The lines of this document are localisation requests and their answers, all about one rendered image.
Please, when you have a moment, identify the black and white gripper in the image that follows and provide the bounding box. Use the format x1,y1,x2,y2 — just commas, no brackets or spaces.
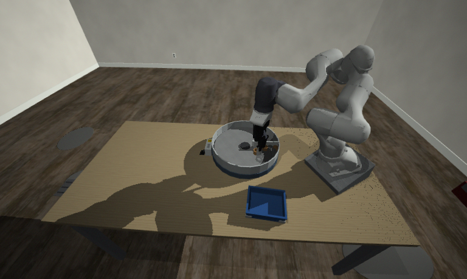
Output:
253,120,270,156

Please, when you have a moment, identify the blue shallow tray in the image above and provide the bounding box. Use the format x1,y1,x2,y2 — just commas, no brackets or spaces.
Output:
245,185,287,224

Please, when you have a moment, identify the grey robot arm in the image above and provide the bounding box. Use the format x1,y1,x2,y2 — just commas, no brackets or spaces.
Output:
249,45,375,177

